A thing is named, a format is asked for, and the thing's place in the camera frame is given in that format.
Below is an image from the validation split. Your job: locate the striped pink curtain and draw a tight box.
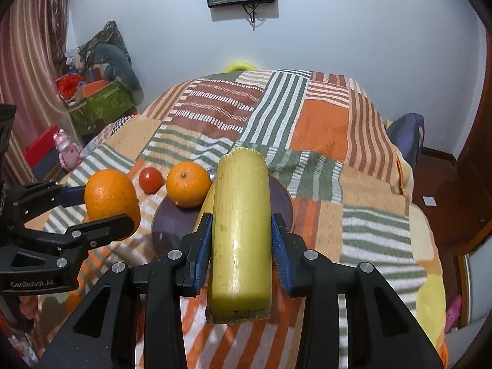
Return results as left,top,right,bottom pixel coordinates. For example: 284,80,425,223
0,0,77,185

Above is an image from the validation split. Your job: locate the yellow banana piece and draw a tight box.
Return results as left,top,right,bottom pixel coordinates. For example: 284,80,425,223
205,148,274,323

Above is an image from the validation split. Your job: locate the large orange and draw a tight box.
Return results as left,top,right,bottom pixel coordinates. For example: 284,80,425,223
85,169,141,241

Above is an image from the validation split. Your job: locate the camouflage cushion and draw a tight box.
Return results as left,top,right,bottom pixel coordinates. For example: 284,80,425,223
79,21,129,70

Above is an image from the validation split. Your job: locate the red tomato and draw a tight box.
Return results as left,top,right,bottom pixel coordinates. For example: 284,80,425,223
138,168,164,195

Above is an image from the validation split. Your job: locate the grey plush toy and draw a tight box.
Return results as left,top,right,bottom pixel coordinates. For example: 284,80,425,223
94,43,145,104

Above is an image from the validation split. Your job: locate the small orange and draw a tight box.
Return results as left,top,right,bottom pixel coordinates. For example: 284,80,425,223
166,162,213,209

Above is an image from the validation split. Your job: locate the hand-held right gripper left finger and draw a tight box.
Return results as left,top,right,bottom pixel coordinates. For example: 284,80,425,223
36,212,214,369

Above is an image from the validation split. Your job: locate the red box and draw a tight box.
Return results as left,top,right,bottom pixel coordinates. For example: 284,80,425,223
23,125,64,170

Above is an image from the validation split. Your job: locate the blue chair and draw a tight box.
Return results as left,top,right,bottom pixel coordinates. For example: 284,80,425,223
385,113,425,170

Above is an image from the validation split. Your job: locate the red mesh bag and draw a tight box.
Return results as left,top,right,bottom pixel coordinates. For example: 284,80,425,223
57,75,83,101

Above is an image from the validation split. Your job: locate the pink slipper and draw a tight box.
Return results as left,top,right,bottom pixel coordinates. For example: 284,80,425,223
446,295,462,333

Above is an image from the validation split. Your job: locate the yellow round object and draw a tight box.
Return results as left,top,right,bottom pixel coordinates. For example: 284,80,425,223
223,60,256,73

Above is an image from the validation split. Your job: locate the striped patchwork blanket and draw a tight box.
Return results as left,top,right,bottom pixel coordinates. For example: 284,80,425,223
11,68,450,369

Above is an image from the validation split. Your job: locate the wooden door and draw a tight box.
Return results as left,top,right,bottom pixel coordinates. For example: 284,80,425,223
455,27,492,239

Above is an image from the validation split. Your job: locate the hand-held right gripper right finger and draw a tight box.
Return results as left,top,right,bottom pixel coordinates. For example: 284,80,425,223
271,212,448,369

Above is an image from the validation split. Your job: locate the black monitor cable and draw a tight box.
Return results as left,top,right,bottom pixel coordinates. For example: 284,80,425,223
242,3,270,29

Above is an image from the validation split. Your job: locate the green cardboard box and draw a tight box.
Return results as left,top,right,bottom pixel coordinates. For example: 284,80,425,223
68,81,135,136

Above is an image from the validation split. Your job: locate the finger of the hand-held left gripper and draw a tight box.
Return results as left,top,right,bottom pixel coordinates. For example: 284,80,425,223
15,215,135,270
6,181,87,224

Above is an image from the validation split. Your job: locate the pink toy figure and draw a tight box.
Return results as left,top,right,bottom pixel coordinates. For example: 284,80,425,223
54,129,82,172

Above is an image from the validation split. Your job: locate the purple round plate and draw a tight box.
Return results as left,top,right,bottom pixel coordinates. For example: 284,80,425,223
151,175,295,262

